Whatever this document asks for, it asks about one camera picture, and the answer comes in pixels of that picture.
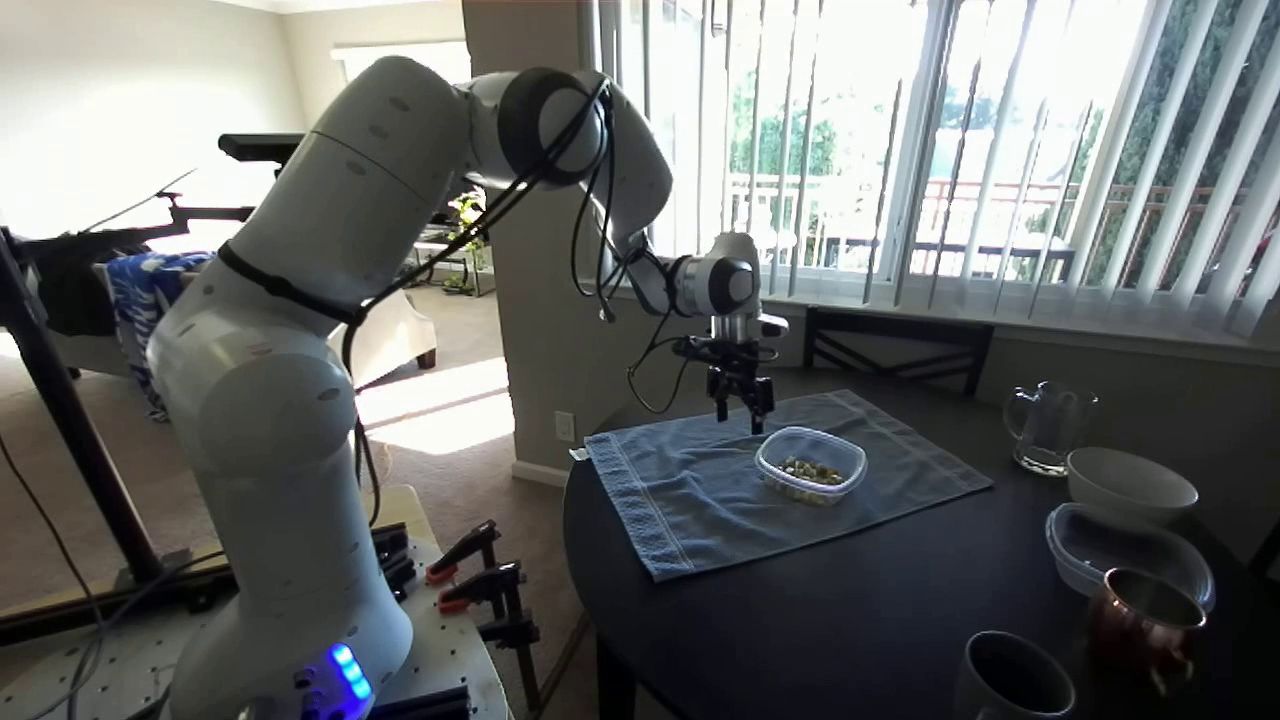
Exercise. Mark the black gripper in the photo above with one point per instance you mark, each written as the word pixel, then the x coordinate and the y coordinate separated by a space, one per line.
pixel 742 364

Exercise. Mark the yellow candies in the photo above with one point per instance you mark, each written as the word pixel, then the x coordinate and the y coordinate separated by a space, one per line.
pixel 808 470

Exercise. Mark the clear plastic bowl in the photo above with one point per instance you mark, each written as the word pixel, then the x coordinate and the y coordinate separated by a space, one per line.
pixel 843 481

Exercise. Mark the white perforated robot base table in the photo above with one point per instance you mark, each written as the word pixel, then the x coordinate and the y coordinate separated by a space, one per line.
pixel 83 667

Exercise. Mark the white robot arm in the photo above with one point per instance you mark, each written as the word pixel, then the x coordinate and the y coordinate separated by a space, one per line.
pixel 332 200

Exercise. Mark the light blue towel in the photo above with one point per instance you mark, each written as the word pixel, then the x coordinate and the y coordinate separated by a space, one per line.
pixel 692 495

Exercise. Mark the white ceramic bowl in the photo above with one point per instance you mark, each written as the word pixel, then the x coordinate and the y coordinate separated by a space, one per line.
pixel 1133 486

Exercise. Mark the black metal rack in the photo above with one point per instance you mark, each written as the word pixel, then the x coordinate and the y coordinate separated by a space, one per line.
pixel 895 324

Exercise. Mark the clear drinking glass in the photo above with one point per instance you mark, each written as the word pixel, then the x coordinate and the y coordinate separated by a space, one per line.
pixel 1046 435

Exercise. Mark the red black spring clamp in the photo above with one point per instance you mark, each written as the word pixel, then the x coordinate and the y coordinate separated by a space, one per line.
pixel 463 550
pixel 482 589

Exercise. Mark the beige sofa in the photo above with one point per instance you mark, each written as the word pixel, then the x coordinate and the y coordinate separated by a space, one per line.
pixel 395 343

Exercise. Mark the grey ceramic mug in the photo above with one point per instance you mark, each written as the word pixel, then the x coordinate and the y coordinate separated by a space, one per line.
pixel 1014 680

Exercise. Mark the white vertical window blinds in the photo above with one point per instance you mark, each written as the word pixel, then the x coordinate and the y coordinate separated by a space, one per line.
pixel 1064 144

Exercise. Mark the glass cup with dark drink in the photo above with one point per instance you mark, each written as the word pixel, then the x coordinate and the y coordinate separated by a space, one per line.
pixel 1147 629

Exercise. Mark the blue patterned blanket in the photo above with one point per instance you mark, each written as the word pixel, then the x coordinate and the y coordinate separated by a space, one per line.
pixel 145 299

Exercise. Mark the black tripod stand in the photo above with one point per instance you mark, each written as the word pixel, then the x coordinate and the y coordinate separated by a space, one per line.
pixel 65 402

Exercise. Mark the white wall outlet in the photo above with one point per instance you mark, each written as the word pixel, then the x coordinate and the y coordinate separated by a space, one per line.
pixel 563 427

